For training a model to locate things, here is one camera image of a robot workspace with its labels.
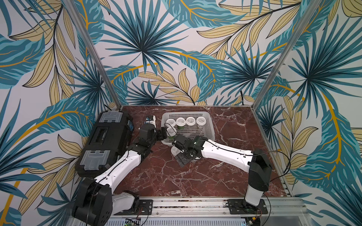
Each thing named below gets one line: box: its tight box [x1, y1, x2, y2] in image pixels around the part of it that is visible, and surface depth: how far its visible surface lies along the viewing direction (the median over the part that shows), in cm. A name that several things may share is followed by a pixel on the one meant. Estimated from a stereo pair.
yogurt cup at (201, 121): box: [196, 116, 207, 129], surface depth 102 cm
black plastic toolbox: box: [75, 110, 135, 178], surface depth 81 cm
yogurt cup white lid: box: [165, 118, 176, 128], surface depth 102 cm
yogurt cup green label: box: [175, 117, 187, 130], surface depth 102 cm
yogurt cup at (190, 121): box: [185, 116, 196, 127], surface depth 102 cm
